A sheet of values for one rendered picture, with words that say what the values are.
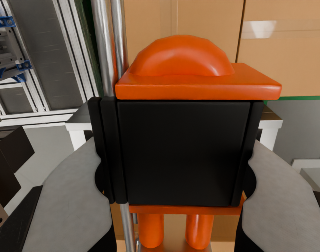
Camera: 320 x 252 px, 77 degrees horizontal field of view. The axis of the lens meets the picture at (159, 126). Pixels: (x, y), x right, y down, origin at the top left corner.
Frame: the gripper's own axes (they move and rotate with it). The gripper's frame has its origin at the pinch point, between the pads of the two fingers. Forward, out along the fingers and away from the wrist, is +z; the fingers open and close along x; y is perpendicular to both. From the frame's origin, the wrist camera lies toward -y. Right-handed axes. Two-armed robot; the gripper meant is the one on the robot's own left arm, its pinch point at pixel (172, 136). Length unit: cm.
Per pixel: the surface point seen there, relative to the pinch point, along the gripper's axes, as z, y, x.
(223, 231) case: 15.4, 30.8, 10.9
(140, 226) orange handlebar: -0.5, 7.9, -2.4
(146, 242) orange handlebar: -0.8, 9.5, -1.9
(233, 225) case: 16.9, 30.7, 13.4
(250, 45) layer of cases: 54, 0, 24
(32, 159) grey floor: 108, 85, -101
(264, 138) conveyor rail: 49, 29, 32
